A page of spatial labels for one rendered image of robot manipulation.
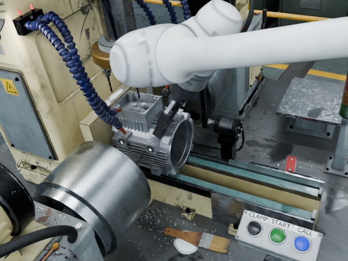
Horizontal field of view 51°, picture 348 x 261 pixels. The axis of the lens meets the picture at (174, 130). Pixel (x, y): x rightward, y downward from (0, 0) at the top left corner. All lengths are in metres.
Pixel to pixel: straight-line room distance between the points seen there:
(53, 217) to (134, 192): 0.21
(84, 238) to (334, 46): 0.56
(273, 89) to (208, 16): 1.07
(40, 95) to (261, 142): 0.83
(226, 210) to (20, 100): 0.69
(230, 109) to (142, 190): 0.71
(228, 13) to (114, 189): 0.47
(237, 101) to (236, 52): 0.92
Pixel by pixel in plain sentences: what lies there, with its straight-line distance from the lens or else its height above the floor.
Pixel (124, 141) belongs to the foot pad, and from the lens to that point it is 1.11.
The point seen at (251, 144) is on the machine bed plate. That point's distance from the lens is 1.45.
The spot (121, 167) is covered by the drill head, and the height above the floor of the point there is 1.14.
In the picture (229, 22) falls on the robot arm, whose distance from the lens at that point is 0.75.
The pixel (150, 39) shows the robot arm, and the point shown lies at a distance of 0.66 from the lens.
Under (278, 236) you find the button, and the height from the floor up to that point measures 1.07.
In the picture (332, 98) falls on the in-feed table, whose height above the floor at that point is 0.92.
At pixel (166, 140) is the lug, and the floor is 1.08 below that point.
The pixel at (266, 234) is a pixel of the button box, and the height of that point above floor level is 1.06.
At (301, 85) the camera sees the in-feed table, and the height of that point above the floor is 0.92.
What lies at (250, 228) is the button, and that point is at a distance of 0.84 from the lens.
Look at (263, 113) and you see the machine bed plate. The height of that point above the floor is 0.80.
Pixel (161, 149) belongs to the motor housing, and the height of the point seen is 1.05.
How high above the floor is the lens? 1.74
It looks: 37 degrees down
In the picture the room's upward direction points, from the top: 8 degrees counter-clockwise
